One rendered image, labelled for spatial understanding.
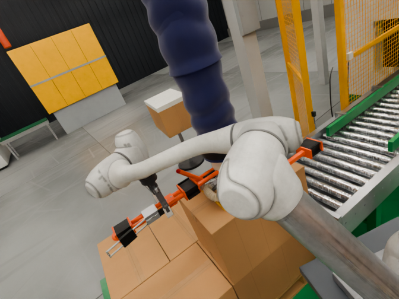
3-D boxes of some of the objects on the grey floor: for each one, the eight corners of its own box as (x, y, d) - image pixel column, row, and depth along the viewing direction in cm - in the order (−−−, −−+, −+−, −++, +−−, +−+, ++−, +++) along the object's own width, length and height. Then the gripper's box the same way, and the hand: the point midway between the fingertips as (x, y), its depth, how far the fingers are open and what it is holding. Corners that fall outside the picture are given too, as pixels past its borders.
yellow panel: (121, 100, 884) (83, 28, 768) (129, 102, 811) (89, 22, 695) (60, 130, 800) (8, 54, 684) (63, 136, 727) (5, 51, 611)
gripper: (163, 180, 98) (183, 218, 108) (145, 160, 118) (162, 193, 128) (146, 190, 95) (168, 228, 105) (130, 168, 116) (150, 201, 126)
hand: (164, 207), depth 116 cm, fingers open, 13 cm apart
